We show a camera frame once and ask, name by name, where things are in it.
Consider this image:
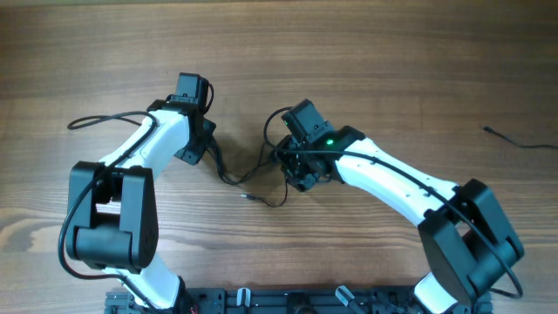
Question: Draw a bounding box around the left camera cable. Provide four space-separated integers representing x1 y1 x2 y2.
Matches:
58 111 160 313

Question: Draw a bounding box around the thin black audio cable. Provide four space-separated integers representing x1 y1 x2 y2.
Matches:
482 126 558 151

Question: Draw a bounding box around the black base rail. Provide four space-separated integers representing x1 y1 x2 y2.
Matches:
104 285 493 314

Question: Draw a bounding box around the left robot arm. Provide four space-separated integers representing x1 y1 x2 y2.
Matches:
58 72 215 313

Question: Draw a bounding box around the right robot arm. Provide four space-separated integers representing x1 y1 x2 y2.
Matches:
271 99 525 313

